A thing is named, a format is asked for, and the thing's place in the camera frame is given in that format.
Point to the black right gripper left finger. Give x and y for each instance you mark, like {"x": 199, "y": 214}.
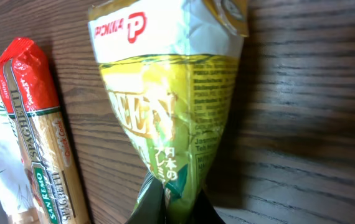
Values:
{"x": 150, "y": 207}

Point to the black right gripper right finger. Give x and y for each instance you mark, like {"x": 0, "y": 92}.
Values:
{"x": 204, "y": 212}

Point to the green tea drink carton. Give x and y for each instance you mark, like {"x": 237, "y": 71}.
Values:
{"x": 169, "y": 68}

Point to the white bamboo tube bottle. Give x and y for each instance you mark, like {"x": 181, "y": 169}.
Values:
{"x": 15, "y": 192}

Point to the San Remo spaghetti pack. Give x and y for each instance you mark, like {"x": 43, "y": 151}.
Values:
{"x": 31, "y": 101}

